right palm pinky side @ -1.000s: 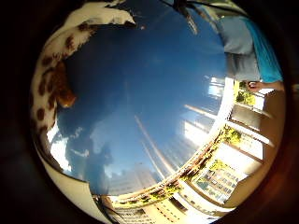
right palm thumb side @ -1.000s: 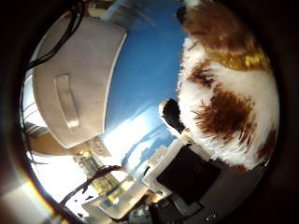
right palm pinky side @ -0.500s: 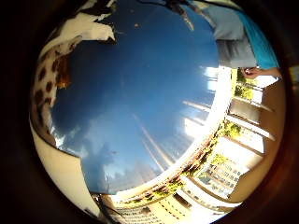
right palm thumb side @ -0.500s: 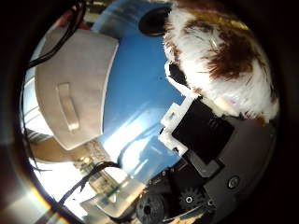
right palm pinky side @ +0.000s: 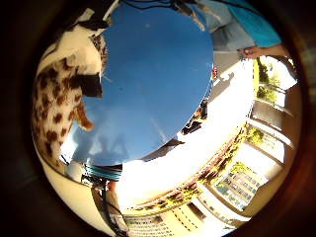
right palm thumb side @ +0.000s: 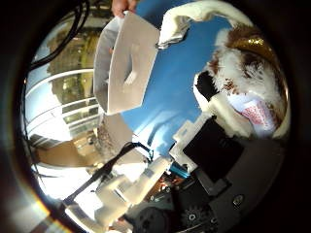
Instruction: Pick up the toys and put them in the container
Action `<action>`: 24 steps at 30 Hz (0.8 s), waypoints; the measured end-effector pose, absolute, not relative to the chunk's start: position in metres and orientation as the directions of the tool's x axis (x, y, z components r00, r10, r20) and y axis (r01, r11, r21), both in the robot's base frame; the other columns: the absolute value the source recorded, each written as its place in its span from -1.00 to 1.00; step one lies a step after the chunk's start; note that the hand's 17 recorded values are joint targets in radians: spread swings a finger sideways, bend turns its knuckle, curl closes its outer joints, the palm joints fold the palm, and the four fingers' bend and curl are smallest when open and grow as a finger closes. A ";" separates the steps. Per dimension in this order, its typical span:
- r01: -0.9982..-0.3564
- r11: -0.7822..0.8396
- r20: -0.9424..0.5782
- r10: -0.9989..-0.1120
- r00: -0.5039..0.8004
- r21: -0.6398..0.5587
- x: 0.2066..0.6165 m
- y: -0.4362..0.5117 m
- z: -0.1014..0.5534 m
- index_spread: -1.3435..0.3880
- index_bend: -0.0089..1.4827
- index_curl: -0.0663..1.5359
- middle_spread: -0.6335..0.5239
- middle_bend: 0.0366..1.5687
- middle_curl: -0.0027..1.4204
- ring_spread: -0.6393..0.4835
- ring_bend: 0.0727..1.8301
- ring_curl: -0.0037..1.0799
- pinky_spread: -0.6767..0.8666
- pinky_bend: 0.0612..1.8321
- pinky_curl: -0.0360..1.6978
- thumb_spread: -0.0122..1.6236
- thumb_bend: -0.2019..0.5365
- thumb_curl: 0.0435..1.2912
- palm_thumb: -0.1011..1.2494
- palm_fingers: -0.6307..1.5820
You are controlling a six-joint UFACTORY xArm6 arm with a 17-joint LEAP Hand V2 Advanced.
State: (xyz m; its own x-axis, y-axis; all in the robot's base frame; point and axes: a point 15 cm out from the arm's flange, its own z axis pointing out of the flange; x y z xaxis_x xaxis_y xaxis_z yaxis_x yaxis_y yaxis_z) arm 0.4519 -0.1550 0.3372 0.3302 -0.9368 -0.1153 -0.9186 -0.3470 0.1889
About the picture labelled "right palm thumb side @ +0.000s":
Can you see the grey container box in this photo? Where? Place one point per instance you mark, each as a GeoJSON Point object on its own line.
{"type": "Point", "coordinates": [129, 64]}

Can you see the shaggy brown white plush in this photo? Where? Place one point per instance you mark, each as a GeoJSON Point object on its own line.
{"type": "Point", "coordinates": [239, 64]}

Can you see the white window frame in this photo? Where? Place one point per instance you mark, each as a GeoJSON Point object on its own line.
{"type": "Point", "coordinates": [58, 77]}

